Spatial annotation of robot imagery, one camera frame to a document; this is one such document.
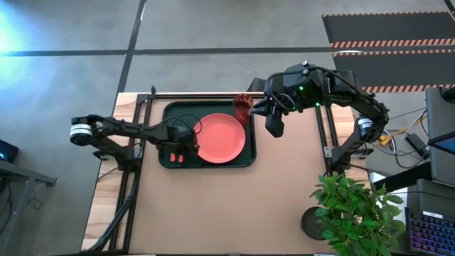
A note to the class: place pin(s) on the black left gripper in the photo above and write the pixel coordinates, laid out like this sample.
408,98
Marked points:
183,140

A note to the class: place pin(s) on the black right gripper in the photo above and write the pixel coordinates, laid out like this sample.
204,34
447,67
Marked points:
275,124

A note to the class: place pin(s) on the orange faceted plastic cup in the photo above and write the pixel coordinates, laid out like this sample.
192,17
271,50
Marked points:
242,106

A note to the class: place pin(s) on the orange plastic plate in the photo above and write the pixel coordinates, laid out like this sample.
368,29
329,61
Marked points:
222,138

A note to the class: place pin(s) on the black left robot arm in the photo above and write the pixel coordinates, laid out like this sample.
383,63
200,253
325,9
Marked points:
121,128

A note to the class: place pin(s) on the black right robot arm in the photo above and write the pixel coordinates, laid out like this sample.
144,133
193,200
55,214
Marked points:
369,106

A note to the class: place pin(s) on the dark green plastic tray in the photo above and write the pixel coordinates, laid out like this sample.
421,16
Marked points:
209,106

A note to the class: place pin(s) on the black angular box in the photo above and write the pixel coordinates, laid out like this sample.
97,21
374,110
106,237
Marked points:
256,85

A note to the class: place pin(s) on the tan table mat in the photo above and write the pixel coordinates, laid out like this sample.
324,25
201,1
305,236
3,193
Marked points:
231,206

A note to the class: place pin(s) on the dark round plant pot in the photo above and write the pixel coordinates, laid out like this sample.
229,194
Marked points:
311,224

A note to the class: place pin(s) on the green leafy plant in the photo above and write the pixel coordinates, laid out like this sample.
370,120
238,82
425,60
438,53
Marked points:
355,213

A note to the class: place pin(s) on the black hazard-striped floor mat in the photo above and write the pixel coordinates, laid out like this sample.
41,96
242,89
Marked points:
387,28
409,69

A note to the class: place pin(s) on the black side desk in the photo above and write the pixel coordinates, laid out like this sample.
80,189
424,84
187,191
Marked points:
401,177

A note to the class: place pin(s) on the black power adapter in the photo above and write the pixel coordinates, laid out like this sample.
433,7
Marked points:
416,145

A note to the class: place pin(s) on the grey side desk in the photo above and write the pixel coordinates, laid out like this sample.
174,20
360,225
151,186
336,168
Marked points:
21,172

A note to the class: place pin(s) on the small black electronic device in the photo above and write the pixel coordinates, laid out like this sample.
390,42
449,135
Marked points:
8,151

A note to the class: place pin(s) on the grey computer case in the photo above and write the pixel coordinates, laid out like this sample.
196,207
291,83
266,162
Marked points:
439,113

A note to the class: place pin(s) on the blue lit screen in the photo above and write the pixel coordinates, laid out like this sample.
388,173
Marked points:
446,144

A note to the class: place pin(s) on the backlit computer keyboard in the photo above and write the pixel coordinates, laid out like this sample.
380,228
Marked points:
432,234

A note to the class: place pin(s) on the black aluminium rig frame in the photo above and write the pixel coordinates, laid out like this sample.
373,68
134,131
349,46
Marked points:
213,96

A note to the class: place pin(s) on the black frame clamp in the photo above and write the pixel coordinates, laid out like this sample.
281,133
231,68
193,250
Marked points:
153,90

